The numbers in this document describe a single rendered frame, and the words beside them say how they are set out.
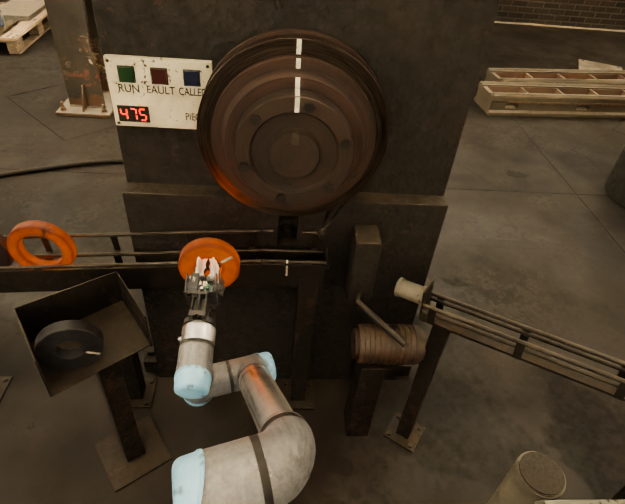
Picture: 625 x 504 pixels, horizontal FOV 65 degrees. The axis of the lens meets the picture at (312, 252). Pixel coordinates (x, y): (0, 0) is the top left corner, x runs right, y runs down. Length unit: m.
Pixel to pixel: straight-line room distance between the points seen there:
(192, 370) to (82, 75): 3.32
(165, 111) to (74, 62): 2.78
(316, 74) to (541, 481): 1.11
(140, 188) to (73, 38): 2.66
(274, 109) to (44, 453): 1.44
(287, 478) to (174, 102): 0.96
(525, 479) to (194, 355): 0.86
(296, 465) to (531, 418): 1.51
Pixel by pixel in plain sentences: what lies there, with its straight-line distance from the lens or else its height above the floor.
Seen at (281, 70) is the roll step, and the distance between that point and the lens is 1.14.
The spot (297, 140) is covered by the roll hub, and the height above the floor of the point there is 1.16.
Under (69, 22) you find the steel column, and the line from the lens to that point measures 4.05.
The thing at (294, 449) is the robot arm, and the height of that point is 0.94.
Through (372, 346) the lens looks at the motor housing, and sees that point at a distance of 1.52.
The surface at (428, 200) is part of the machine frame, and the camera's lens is 1.53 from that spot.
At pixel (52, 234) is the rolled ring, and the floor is 0.77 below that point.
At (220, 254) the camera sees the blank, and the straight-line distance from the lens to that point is 1.23.
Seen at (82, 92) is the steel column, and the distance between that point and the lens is 4.16.
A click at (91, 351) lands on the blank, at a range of 1.37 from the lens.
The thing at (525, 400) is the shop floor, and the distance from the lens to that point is 2.25.
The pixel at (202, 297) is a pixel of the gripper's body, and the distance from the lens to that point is 1.14.
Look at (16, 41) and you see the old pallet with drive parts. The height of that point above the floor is 0.11.
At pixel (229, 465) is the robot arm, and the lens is 0.80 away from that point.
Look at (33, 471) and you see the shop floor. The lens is 2.01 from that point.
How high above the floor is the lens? 1.66
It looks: 39 degrees down
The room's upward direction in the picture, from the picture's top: 6 degrees clockwise
